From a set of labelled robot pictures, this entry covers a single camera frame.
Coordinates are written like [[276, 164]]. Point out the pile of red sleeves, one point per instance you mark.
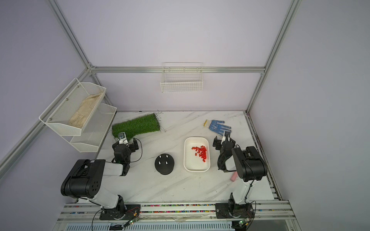
[[200, 152]]

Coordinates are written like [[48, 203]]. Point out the beige cloth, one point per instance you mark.
[[80, 117]]

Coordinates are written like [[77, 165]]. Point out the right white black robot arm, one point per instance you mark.
[[250, 168]]

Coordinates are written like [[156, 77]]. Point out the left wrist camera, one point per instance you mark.
[[122, 138]]

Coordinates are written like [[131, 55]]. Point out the black round screw base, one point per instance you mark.
[[164, 164]]

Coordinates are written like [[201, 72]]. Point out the white mesh shelf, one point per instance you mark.
[[95, 131], [60, 111]]

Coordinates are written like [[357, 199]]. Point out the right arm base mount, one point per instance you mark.
[[224, 210]]

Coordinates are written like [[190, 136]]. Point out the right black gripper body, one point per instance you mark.
[[218, 143]]

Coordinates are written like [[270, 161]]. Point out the pink purple handled tool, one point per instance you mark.
[[234, 176]]

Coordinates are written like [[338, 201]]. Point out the lower white mesh shelf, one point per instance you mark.
[[95, 131]]

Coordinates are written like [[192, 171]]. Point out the upper white mesh shelf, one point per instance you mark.
[[60, 111]]

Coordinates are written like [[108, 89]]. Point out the blue dotted work glove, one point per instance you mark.
[[217, 126]]

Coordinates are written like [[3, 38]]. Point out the white plastic tray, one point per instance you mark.
[[191, 162]]

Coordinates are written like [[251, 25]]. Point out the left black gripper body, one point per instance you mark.
[[131, 149]]

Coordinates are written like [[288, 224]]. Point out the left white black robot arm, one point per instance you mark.
[[84, 181]]

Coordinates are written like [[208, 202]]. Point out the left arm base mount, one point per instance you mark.
[[128, 212]]

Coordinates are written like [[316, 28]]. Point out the white wire wall basket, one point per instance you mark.
[[180, 77]]

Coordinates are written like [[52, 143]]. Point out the green artificial grass mat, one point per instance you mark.
[[140, 125]]

